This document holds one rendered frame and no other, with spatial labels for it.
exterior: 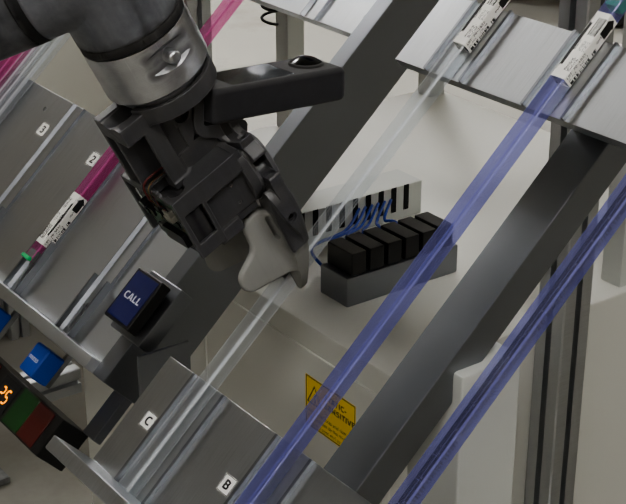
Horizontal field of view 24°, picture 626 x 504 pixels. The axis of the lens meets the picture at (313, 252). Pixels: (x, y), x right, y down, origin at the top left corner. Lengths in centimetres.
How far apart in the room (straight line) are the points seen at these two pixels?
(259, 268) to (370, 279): 56
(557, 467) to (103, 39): 88
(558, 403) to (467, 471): 49
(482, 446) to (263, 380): 60
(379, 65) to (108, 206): 30
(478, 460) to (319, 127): 35
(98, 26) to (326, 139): 42
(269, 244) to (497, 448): 24
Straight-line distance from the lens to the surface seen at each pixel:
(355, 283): 159
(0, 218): 152
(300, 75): 102
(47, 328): 133
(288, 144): 128
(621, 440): 178
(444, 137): 211
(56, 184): 148
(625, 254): 167
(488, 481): 114
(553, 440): 162
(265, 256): 106
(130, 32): 93
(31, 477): 249
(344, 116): 131
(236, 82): 100
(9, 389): 138
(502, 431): 112
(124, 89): 96
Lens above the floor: 133
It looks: 24 degrees down
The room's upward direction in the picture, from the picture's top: straight up
